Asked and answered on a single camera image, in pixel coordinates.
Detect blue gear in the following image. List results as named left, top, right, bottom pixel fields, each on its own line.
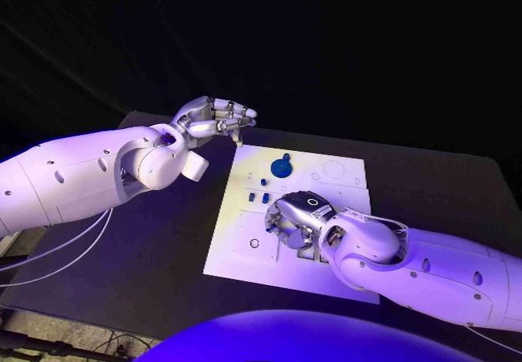
left=270, top=152, right=295, bottom=179

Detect white task board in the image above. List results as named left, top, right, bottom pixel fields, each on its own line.
left=202, top=144, right=382, bottom=305

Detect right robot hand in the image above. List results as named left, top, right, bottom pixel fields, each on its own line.
left=264, top=190, right=339, bottom=250

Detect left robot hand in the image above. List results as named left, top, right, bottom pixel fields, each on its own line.
left=171, top=95, right=258, bottom=149

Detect white cable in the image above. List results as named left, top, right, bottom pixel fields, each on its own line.
left=0, top=208, right=113, bottom=273
left=465, top=324, right=522, bottom=355
left=0, top=209, right=114, bottom=288

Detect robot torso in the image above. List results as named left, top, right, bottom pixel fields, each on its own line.
left=132, top=309, right=488, bottom=362

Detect black metal stand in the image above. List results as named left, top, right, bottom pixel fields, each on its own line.
left=0, top=329, right=136, bottom=362

